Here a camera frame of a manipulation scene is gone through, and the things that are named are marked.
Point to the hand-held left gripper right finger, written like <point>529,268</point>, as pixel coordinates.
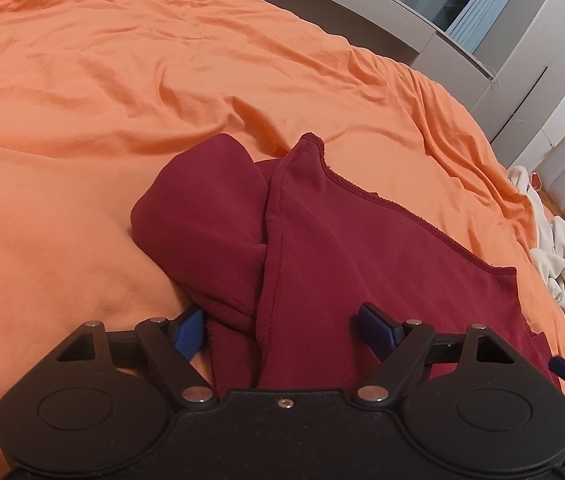
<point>375,327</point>

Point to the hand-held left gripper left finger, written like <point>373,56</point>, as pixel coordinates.
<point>188,332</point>

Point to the maroon garment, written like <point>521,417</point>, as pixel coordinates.
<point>342,255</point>

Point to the beige clothes pile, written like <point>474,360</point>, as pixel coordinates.
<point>562,260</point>

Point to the orange bed sheet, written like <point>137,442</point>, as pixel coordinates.
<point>137,85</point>

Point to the grey cabinet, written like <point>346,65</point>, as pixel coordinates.
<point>412,15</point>

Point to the light blue hanging curtain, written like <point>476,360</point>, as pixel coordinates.
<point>492,2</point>

